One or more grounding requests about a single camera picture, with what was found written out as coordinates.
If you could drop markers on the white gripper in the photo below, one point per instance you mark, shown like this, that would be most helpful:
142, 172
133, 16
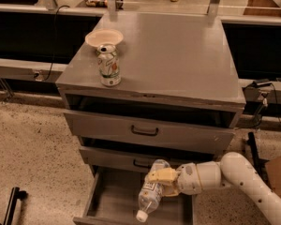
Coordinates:
187, 178

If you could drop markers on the clear plastic water bottle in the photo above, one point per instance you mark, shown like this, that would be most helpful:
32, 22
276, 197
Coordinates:
149, 199

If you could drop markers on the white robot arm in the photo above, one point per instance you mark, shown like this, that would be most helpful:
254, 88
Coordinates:
233, 169

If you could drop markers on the grey middle drawer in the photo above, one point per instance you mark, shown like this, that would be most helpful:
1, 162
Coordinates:
119, 155

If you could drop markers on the grey drawer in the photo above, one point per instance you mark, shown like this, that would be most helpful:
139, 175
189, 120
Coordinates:
182, 128
119, 155
114, 201

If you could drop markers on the grey bottom drawer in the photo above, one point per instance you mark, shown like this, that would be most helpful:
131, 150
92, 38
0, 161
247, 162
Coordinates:
114, 201

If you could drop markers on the grey top drawer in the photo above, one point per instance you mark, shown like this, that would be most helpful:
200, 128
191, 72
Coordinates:
182, 128

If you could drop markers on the grey drawer cabinet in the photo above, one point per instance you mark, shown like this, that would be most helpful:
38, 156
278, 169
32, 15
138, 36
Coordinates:
178, 60

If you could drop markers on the brown cardboard box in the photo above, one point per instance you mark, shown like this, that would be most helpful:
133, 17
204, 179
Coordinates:
279, 172

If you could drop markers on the black power adapter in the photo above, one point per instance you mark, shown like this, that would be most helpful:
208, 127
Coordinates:
261, 83

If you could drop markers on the white green soda can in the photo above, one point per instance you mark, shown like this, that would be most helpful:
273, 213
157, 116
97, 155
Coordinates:
108, 64

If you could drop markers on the black metal leg left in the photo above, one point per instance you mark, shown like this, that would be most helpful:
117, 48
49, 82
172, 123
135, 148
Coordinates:
16, 194

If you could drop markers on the white paper bowl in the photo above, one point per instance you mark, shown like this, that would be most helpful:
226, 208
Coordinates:
104, 36

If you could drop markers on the black middle drawer handle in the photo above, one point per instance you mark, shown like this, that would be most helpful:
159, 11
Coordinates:
137, 164

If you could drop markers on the black drawer handle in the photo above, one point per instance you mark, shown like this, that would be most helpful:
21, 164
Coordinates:
144, 132
137, 164

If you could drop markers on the black top drawer handle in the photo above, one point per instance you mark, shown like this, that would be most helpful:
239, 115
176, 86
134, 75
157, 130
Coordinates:
144, 132

